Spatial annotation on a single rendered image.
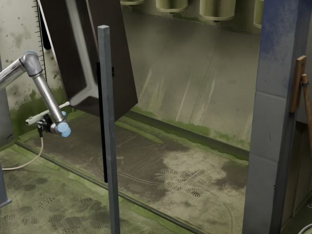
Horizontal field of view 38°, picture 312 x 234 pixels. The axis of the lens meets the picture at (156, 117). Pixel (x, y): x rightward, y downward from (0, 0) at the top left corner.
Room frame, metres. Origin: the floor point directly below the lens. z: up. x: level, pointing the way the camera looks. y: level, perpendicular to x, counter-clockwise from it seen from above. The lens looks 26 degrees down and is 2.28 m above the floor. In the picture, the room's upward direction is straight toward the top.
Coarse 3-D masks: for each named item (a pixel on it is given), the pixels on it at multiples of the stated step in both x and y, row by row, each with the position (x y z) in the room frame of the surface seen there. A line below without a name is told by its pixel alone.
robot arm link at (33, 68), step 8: (32, 56) 3.28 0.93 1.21; (24, 64) 3.25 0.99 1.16; (32, 64) 3.22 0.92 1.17; (32, 72) 3.20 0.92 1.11; (40, 72) 3.22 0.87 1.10; (40, 80) 3.22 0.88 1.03; (40, 88) 3.22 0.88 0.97; (48, 88) 3.25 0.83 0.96; (48, 96) 3.24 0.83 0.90; (48, 104) 3.24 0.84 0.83; (56, 104) 3.26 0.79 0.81; (56, 112) 3.25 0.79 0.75; (56, 120) 3.25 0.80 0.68; (64, 120) 3.27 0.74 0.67; (64, 128) 3.25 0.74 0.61
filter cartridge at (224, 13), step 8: (200, 0) 4.28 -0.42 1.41; (208, 0) 4.16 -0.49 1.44; (216, 0) 4.15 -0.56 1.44; (224, 0) 4.14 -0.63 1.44; (232, 0) 4.17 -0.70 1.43; (200, 8) 4.26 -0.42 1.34; (208, 8) 4.16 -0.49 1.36; (216, 8) 4.14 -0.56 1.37; (224, 8) 4.13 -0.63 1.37; (232, 8) 4.18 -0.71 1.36; (200, 16) 4.24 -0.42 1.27; (208, 16) 4.15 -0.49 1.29; (216, 16) 4.13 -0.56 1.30; (224, 16) 4.13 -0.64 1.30; (232, 16) 4.17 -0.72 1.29; (216, 24) 4.27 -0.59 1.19
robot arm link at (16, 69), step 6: (24, 54) 3.37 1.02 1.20; (36, 54) 3.38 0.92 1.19; (18, 60) 3.34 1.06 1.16; (12, 66) 3.32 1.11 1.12; (18, 66) 3.31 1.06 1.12; (24, 66) 3.31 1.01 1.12; (0, 72) 3.32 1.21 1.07; (6, 72) 3.29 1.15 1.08; (12, 72) 3.29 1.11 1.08; (18, 72) 3.30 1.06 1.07; (24, 72) 3.34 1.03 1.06; (0, 78) 3.27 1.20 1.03; (6, 78) 3.28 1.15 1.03; (12, 78) 3.29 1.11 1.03; (0, 84) 3.26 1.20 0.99; (6, 84) 3.29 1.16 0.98; (0, 90) 3.29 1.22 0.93
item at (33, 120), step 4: (64, 104) 3.84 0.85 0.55; (68, 104) 3.88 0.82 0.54; (44, 112) 3.66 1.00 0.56; (48, 112) 3.67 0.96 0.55; (36, 116) 3.59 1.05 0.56; (40, 116) 3.60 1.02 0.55; (28, 120) 3.51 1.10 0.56; (32, 120) 3.53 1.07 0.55; (36, 120) 3.56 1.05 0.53; (28, 124) 3.50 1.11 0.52; (40, 128) 3.59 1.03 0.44; (40, 132) 3.59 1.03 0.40; (40, 136) 3.59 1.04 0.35
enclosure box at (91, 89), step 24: (48, 0) 3.93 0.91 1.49; (72, 0) 4.12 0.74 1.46; (96, 0) 3.54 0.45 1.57; (48, 24) 3.90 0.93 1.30; (72, 24) 4.13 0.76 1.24; (96, 24) 3.53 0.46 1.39; (120, 24) 3.76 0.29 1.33; (72, 48) 4.11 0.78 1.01; (96, 48) 4.09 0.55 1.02; (120, 48) 3.75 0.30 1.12; (72, 72) 4.09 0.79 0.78; (120, 72) 3.74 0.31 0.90; (72, 96) 4.07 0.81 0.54; (96, 96) 4.13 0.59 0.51; (120, 96) 3.73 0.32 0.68
